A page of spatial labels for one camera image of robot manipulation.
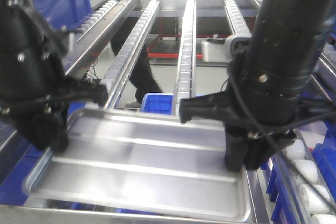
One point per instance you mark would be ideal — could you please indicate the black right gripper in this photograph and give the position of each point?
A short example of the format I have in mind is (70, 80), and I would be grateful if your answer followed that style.
(260, 106)

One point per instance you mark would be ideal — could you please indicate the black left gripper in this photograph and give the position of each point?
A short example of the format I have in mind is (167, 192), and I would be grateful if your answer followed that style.
(43, 120)

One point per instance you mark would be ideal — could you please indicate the silver ribbed metal tray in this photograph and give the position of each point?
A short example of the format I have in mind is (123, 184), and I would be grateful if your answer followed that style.
(144, 162)

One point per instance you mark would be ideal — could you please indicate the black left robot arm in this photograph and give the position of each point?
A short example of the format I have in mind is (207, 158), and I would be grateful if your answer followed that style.
(35, 91)

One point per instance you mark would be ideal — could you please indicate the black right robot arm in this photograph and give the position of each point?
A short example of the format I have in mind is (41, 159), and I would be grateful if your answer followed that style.
(302, 25)

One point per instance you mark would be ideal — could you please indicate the white roller track right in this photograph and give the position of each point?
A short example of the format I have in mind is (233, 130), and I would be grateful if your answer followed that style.
(186, 64)

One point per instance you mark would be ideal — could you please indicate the white roller track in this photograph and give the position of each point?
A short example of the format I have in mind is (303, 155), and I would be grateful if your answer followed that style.
(186, 64)
(118, 73)

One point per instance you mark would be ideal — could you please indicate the white roller track centre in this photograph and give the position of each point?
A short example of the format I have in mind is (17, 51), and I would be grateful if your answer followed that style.
(118, 73)

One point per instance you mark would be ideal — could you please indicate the blue bin lower centre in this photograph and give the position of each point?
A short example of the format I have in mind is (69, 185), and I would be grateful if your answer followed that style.
(158, 103)

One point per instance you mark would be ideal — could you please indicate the steel cross beam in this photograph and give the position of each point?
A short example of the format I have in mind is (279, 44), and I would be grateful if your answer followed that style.
(205, 8)

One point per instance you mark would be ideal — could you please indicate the person in dark clothes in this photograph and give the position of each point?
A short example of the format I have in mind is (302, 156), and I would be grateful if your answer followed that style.
(141, 76)

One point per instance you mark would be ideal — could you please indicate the steel front shelf rail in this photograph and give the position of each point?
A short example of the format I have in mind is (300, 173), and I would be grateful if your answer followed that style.
(19, 214)

